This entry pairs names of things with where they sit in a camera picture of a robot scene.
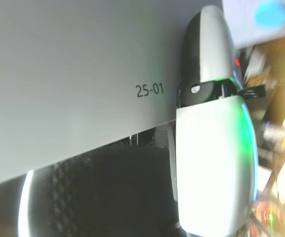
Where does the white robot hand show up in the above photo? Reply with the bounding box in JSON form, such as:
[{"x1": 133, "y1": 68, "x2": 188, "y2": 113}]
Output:
[{"x1": 18, "y1": 4, "x2": 259, "y2": 237}]

